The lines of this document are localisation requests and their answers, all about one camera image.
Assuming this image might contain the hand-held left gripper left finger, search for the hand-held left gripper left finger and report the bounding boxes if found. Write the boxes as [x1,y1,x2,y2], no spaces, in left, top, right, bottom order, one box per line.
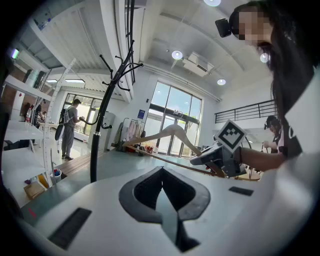
[23,166,179,256]

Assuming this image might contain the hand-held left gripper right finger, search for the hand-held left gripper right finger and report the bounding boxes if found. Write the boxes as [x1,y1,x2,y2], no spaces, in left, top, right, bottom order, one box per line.
[161,166,267,256]

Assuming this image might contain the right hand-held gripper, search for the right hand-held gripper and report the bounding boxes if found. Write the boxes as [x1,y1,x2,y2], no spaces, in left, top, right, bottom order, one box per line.
[189,119,249,179]

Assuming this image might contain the wooden hanger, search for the wooden hanger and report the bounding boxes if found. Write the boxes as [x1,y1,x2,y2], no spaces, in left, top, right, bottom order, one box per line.
[122,124,227,179]

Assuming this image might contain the black coat stand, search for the black coat stand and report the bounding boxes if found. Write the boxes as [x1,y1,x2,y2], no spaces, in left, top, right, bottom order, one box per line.
[89,39,145,184]

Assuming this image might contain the person's right forearm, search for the person's right forearm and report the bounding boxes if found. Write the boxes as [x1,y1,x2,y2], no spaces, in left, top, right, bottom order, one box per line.
[238,146,287,173]

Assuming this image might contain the round wooden table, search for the round wooden table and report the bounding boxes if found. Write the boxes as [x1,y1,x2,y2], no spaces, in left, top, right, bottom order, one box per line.
[234,172,261,181]

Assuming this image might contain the black balcony railing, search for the black balcony railing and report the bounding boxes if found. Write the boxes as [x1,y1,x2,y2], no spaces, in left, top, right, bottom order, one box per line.
[214,99,278,124]

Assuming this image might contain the green coat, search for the green coat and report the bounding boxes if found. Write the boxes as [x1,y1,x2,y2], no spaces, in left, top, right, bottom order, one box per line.
[114,121,125,149]

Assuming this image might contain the wooden floor platform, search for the wooden floor platform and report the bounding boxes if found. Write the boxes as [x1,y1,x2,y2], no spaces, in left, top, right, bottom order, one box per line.
[56,152,106,177]

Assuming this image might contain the pink garment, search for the pink garment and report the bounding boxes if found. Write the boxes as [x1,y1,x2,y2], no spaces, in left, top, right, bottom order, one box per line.
[126,121,137,141]

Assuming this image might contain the beige garment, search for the beige garment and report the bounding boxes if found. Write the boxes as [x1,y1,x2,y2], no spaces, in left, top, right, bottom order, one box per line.
[136,121,145,140]

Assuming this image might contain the white cabinet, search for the white cabinet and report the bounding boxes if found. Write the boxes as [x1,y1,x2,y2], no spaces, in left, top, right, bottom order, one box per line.
[99,111,116,152]

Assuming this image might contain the white bucket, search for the white bucket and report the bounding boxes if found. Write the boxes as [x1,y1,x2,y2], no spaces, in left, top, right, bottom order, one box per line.
[49,168,63,184]

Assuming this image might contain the white ceiling air conditioner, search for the white ceiling air conditioner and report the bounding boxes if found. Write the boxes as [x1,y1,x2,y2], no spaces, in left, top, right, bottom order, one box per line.
[181,51,215,78]

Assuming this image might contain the black framed window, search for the black framed window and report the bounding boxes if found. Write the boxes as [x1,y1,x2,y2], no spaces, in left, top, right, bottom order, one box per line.
[63,92,104,136]

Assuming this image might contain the cardboard box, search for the cardboard box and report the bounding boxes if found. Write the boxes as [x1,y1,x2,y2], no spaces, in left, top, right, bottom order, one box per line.
[23,180,46,200]

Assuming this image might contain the person's white black shirt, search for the person's white black shirt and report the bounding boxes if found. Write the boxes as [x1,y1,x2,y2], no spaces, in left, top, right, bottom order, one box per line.
[259,67,320,251]

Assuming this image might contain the white metal shelving unit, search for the white metal shelving unit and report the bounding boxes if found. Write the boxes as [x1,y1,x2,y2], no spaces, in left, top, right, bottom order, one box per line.
[0,58,77,201]

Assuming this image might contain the person's face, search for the person's face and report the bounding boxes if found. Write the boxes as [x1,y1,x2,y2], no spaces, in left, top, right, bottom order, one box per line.
[237,9,274,48]

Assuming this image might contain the black flask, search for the black flask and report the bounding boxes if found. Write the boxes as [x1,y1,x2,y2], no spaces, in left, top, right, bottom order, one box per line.
[36,70,47,89]

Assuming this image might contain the mint green bottle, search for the mint green bottle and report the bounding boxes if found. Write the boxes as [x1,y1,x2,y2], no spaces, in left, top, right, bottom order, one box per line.
[25,69,39,88]

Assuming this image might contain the clear water bottle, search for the clear water bottle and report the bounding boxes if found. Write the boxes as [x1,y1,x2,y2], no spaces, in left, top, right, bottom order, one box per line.
[37,17,53,31]

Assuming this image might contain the black clothes rail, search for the black clothes rail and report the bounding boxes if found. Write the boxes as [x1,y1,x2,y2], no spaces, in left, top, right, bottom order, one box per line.
[114,117,147,152]

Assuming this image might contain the black head-worn camera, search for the black head-worn camera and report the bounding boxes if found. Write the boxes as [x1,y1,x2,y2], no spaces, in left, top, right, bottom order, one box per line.
[214,17,233,38]

